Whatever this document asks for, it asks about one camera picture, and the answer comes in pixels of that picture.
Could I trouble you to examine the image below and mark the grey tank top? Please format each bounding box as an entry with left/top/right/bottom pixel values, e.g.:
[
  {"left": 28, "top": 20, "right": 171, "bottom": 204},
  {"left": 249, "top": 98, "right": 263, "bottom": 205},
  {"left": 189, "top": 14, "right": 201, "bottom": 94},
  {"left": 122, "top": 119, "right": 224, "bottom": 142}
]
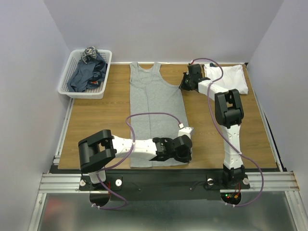
[{"left": 129, "top": 62, "right": 191, "bottom": 168}]

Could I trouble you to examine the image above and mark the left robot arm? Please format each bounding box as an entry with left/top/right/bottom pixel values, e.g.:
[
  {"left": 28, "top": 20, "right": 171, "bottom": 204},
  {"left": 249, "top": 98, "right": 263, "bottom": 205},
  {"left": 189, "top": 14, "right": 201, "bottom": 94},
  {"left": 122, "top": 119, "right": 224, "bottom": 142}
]
[{"left": 78, "top": 127, "right": 193, "bottom": 190}]

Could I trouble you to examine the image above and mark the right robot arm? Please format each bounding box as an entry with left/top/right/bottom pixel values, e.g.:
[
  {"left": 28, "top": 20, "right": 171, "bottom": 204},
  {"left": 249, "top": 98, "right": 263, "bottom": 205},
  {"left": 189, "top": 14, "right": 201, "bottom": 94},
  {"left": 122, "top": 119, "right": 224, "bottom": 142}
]
[{"left": 180, "top": 64, "right": 245, "bottom": 188}]

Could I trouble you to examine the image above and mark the folded white tank top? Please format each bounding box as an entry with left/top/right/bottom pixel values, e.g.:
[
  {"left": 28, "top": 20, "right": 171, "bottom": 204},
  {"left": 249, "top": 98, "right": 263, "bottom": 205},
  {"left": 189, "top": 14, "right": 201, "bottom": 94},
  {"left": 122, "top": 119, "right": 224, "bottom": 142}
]
[{"left": 204, "top": 63, "right": 248, "bottom": 95}]

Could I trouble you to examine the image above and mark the dark navy tank top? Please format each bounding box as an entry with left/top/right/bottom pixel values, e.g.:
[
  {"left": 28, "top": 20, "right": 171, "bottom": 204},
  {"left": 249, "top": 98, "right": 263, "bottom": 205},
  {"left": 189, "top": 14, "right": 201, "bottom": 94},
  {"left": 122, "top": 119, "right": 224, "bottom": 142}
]
[{"left": 67, "top": 60, "right": 108, "bottom": 92}]

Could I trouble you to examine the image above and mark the patterned navy garment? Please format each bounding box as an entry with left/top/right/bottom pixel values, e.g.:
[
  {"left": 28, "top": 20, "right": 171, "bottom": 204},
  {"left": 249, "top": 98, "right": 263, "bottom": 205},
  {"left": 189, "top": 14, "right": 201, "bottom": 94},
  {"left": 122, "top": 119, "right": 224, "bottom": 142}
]
[{"left": 81, "top": 46, "right": 98, "bottom": 64}]

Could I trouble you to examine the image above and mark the white plastic laundry basket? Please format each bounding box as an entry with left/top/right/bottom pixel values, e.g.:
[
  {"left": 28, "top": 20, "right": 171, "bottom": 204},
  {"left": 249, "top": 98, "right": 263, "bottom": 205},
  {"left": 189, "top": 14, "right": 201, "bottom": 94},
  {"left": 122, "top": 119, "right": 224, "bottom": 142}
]
[{"left": 58, "top": 49, "right": 113, "bottom": 100}]

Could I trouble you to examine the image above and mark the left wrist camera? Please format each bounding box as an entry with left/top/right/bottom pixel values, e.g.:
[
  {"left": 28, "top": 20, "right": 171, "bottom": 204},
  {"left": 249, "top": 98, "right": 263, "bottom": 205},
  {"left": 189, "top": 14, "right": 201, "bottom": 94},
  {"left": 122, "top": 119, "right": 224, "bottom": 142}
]
[{"left": 178, "top": 123, "right": 194, "bottom": 139}]

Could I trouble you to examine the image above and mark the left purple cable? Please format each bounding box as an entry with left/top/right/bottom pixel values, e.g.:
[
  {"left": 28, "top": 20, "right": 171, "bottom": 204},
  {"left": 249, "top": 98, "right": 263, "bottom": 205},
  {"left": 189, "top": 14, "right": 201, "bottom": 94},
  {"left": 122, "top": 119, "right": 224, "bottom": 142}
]
[{"left": 90, "top": 112, "right": 185, "bottom": 209}]

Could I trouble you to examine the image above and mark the purple cable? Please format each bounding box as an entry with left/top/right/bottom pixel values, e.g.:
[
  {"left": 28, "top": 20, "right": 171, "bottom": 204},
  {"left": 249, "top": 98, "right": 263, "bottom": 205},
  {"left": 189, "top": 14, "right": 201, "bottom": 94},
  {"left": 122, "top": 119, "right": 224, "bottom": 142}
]
[
  {"left": 189, "top": 57, "right": 264, "bottom": 208},
  {"left": 90, "top": 112, "right": 185, "bottom": 209}
]

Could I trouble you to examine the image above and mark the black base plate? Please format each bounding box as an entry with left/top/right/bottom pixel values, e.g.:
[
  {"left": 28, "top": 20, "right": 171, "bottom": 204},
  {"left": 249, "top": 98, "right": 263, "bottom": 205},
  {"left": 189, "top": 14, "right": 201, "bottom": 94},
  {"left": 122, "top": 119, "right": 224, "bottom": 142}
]
[{"left": 49, "top": 168, "right": 284, "bottom": 202}]

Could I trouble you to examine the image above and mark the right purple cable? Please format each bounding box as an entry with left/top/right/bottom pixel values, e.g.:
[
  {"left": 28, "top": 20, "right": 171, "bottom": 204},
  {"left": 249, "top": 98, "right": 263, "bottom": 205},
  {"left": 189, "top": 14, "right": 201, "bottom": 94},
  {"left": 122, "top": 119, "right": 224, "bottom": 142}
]
[{"left": 189, "top": 57, "right": 264, "bottom": 208}]

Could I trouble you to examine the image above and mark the aluminium frame rail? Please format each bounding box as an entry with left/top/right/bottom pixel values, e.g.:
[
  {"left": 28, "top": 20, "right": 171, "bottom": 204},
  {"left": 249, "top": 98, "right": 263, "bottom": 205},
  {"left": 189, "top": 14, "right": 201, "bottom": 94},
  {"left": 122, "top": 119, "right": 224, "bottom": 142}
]
[{"left": 38, "top": 174, "right": 81, "bottom": 193}]

